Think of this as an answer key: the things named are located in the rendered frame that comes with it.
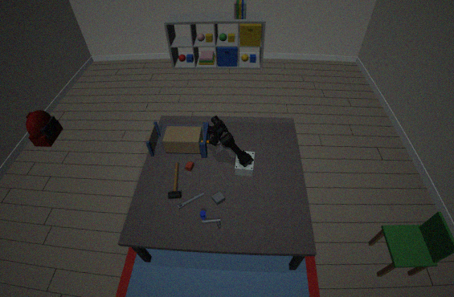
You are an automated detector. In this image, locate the hammer with yellow handle and black head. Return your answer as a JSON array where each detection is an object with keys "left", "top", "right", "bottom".
[{"left": 168, "top": 163, "right": 182, "bottom": 199}]

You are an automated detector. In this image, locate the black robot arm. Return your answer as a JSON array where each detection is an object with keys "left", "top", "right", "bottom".
[{"left": 207, "top": 116, "right": 254, "bottom": 167}]

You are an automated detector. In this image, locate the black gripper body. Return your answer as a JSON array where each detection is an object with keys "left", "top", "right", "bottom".
[{"left": 209, "top": 131, "right": 218, "bottom": 146}]

